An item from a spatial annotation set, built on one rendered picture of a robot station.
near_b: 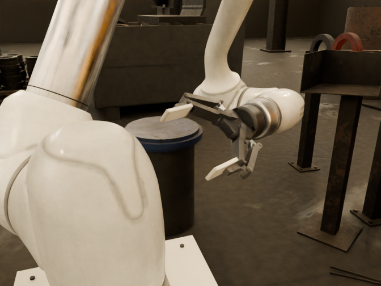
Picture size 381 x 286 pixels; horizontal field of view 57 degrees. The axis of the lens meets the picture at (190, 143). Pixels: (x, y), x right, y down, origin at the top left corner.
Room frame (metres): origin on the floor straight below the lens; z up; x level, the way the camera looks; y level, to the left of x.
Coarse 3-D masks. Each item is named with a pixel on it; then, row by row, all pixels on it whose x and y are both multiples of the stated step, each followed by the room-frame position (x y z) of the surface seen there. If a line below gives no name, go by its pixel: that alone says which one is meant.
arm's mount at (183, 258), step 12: (168, 240) 0.55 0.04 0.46; (180, 240) 0.55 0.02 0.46; (192, 240) 0.55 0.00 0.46; (168, 252) 0.52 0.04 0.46; (180, 252) 0.52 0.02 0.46; (192, 252) 0.52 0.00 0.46; (168, 264) 0.49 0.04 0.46; (180, 264) 0.48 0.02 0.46; (192, 264) 0.48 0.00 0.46; (204, 264) 0.48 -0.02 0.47; (24, 276) 0.47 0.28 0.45; (36, 276) 0.47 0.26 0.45; (168, 276) 0.46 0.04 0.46; (180, 276) 0.46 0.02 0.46; (192, 276) 0.46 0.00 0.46; (204, 276) 0.45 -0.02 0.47
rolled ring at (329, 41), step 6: (318, 36) 1.89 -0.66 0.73; (324, 36) 1.84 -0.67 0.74; (330, 36) 1.83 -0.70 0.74; (312, 42) 1.94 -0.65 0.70; (318, 42) 1.90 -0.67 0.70; (324, 42) 1.84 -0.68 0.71; (330, 42) 1.80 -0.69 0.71; (312, 48) 1.93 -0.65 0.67; (318, 48) 1.93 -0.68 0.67; (330, 48) 1.79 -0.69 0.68
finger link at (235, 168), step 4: (236, 164) 0.58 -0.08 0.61; (228, 168) 0.56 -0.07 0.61; (232, 168) 0.56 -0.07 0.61; (236, 168) 0.57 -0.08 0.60; (240, 168) 0.58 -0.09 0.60; (244, 168) 0.58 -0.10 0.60; (224, 172) 0.56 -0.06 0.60; (228, 172) 0.55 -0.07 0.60; (232, 172) 0.56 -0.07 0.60; (236, 172) 0.58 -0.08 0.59; (240, 172) 0.58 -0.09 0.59; (244, 172) 0.58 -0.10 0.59; (244, 176) 0.58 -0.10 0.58
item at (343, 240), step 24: (312, 72) 1.33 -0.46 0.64; (336, 72) 1.38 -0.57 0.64; (360, 72) 1.33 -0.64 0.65; (360, 96) 1.22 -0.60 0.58; (336, 144) 1.23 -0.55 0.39; (336, 168) 1.22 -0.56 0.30; (336, 192) 1.21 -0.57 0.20; (312, 216) 1.34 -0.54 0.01; (336, 216) 1.20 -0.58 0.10; (336, 240) 1.17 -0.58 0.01
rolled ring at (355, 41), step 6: (342, 36) 1.71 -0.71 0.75; (348, 36) 1.67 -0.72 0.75; (354, 36) 1.65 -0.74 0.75; (336, 42) 1.75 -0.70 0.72; (342, 42) 1.73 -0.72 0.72; (354, 42) 1.63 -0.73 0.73; (360, 42) 1.63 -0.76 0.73; (336, 48) 1.75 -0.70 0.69; (354, 48) 1.62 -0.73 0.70; (360, 48) 1.61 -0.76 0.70
